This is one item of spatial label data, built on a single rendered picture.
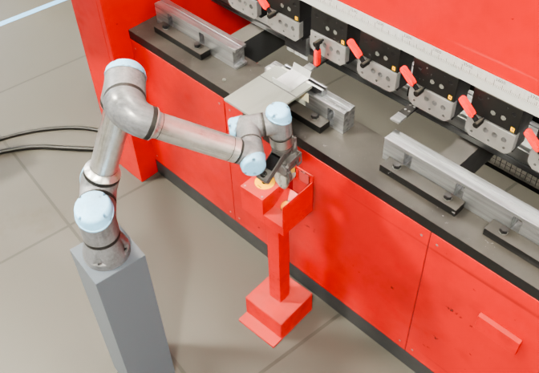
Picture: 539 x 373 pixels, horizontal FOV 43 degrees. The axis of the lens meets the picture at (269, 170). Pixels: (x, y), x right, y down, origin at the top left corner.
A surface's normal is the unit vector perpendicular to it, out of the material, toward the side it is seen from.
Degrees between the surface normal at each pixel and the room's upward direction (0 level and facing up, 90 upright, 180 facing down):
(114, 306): 90
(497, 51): 90
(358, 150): 0
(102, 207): 7
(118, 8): 90
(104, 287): 90
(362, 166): 0
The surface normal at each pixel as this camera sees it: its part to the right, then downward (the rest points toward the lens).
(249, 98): -0.03, -0.70
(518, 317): -0.70, 0.52
